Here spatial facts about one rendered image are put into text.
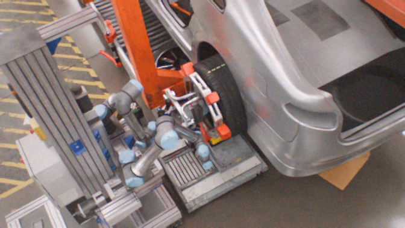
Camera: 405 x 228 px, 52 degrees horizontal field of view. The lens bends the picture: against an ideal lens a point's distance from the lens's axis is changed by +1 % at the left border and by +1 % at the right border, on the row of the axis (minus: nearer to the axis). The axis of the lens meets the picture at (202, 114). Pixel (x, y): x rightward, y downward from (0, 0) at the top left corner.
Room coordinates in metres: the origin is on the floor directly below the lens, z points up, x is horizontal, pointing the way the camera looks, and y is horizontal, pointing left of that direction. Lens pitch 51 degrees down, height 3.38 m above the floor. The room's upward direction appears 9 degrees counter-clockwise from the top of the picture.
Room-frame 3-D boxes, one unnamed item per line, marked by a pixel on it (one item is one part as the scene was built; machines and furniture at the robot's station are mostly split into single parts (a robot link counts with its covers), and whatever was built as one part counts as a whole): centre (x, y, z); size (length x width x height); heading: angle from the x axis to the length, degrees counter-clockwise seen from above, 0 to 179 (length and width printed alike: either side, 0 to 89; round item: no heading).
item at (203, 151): (1.66, 0.04, 0.95); 0.11 x 0.08 x 0.11; 12
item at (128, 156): (1.66, 0.56, 0.98); 0.13 x 0.12 x 0.14; 12
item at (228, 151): (2.22, -0.17, 0.32); 0.40 x 0.30 x 0.28; 21
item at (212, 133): (2.16, -0.02, 0.85); 0.54 x 0.07 x 0.54; 21
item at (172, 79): (2.71, 0.11, 0.69); 0.52 x 0.17 x 0.35; 111
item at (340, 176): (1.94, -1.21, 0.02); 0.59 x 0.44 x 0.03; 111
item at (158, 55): (3.07, 0.14, 0.39); 0.66 x 0.66 x 0.24
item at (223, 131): (1.87, -0.14, 0.85); 0.09 x 0.08 x 0.07; 21
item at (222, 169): (2.27, -0.16, 0.13); 0.50 x 0.36 x 0.10; 21
